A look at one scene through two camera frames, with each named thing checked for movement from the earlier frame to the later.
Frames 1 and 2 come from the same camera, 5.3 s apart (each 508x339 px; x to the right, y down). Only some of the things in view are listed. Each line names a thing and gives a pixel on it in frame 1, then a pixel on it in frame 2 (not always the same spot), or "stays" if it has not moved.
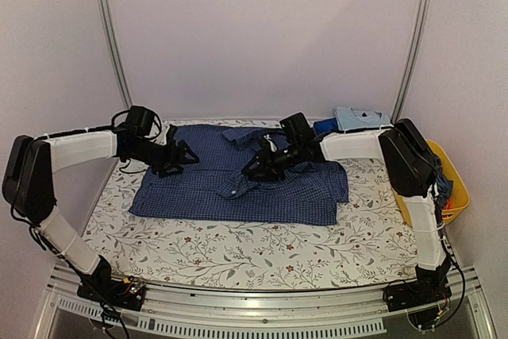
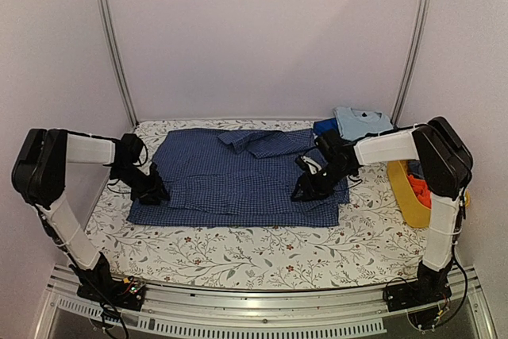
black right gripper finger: [256, 170] -> [305, 190]
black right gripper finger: [262, 174] -> [307, 192]
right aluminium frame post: [410, 63] stays
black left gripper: [175, 159] -> [152, 191]
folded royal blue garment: [324, 126] stays
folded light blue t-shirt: [350, 118] stays
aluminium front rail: [182, 312] stays
